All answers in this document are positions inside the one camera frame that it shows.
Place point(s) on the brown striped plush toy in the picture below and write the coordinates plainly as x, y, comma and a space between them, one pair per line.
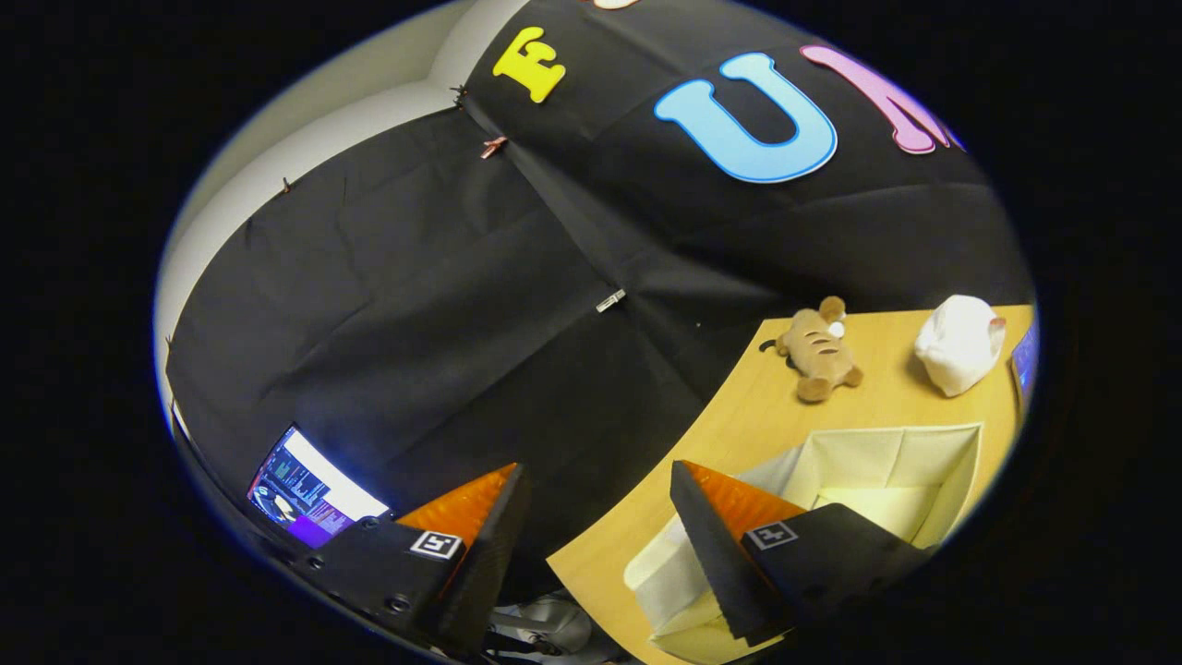
817, 351

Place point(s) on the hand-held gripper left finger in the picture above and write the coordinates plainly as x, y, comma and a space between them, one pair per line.
480, 573

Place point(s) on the black backdrop cloth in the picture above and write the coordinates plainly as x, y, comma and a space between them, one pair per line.
443, 305

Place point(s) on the silver clip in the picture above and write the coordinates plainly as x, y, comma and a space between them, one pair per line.
610, 300

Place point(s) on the white plush toy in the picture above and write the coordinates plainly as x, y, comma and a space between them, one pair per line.
960, 344

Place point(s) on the computer monitor screen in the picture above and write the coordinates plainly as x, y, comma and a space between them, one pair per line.
305, 489

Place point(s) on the pink clip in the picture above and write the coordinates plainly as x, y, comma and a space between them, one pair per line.
494, 146

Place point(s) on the foldable fabric storage box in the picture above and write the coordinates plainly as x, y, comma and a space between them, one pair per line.
886, 462

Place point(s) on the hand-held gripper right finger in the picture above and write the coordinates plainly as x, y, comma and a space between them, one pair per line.
720, 573

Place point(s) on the blue cover book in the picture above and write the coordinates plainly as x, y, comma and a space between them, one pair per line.
1025, 365

